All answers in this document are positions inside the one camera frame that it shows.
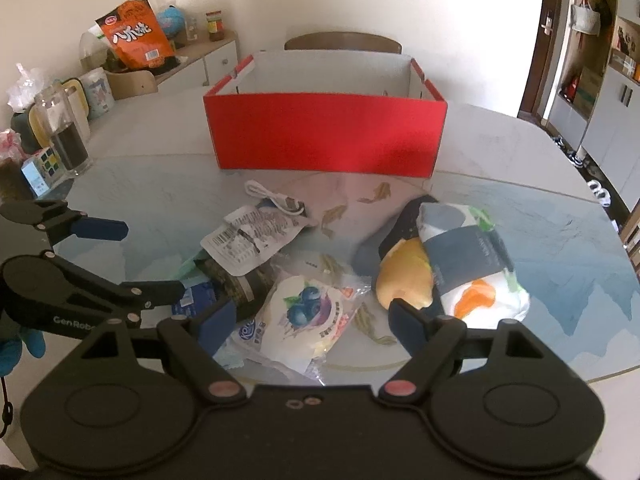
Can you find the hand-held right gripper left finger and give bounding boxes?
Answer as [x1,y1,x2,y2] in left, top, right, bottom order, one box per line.
[80,301,248,406]

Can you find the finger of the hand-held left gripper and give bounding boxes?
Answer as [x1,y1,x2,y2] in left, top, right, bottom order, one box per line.
[0,199,129,247]
[46,254,187,328]

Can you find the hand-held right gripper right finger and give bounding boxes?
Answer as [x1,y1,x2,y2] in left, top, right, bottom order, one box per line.
[379,298,551,406]

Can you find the dark green snack packet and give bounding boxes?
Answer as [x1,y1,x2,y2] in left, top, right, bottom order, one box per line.
[170,255,281,322]

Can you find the tan squishy toy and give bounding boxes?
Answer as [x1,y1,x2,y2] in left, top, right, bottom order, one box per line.
[376,237,436,311]

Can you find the blueberry bread packet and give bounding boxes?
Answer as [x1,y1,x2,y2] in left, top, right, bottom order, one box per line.
[230,272,372,386]

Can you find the silver snack packet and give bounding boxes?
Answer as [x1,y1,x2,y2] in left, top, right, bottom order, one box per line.
[200,204,307,277]

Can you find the white tissue pack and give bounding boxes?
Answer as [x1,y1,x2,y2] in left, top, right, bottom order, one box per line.
[417,201,531,332]

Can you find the red cardboard box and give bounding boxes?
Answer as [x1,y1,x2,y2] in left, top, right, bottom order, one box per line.
[202,51,448,179]

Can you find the white marble desktop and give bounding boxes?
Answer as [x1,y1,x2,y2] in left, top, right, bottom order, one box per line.
[0,85,640,461]

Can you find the person's left hand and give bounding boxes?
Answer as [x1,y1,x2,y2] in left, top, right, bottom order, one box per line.
[0,326,47,377]

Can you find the light green packet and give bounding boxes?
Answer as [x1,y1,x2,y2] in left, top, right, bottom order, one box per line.
[170,256,206,282]

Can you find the colourful puzzle cube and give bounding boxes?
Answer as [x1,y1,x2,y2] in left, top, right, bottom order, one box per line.
[21,147,63,197]

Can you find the glass bottle dark liquid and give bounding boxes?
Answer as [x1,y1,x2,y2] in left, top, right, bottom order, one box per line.
[36,82,95,178]

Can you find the pink plastic bag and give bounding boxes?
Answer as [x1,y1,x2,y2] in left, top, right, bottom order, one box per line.
[0,127,23,162]

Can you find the green lunch box yellow lid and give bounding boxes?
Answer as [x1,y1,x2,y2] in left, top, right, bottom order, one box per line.
[11,77,93,153]

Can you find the printed white cup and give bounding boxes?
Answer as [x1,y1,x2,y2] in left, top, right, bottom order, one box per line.
[80,67,115,121]

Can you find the clear plastic bag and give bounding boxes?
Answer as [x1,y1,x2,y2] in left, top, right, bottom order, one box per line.
[6,62,51,111]

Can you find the white green packet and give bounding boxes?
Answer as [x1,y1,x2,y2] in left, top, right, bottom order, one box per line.
[80,25,118,72]

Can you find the orange snack bag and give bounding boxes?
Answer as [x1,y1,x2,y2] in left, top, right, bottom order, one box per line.
[95,0,176,70]

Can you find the white sideboard cabinet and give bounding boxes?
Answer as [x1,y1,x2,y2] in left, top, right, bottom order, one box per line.
[80,30,240,97]

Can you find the blue round toy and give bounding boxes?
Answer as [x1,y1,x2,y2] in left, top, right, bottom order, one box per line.
[156,4,187,36]

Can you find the red lid jar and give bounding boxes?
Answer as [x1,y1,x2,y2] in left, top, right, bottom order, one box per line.
[205,10,226,42]

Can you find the brown slatted chair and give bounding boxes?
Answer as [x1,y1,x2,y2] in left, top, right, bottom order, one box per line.
[617,220,640,273]

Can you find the wooden shelf cabinet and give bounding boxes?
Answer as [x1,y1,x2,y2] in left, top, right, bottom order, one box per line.
[547,0,640,211]

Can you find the brown wooden door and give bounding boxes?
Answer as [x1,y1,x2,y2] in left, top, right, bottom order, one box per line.
[517,0,563,121]

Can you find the white hanging bag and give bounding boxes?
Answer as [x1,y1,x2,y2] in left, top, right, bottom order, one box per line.
[570,0,601,36]

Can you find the black lanyard cord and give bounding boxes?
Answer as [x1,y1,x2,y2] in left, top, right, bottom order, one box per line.
[0,375,14,441]

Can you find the white usb cable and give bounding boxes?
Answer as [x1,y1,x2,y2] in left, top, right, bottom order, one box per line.
[244,180,307,217]

